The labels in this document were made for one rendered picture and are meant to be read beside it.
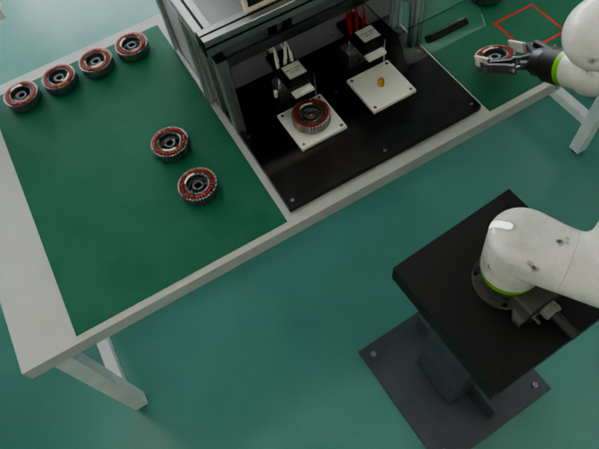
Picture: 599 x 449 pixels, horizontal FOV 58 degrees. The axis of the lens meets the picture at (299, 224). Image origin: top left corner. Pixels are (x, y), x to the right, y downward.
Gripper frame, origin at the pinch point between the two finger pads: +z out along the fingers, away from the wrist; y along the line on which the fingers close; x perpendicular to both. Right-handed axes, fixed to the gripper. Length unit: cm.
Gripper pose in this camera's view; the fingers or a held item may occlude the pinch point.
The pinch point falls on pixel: (496, 53)
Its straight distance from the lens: 175.6
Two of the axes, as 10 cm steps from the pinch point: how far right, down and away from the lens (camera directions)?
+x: -3.0, -8.0, -5.1
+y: 8.8, -4.4, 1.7
